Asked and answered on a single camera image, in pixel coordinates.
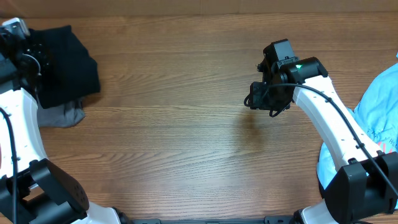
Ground black polo shirt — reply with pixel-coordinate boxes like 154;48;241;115
29;26;101;109

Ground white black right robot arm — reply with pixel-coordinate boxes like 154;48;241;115
244;56;397;223

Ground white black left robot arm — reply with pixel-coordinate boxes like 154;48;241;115
1;22;129;223

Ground grey folded trousers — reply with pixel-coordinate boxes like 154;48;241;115
37;98;85;128

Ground light blue printed t-shirt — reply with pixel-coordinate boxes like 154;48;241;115
316;52;398;212

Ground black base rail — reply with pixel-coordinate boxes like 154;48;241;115
131;215;296;224

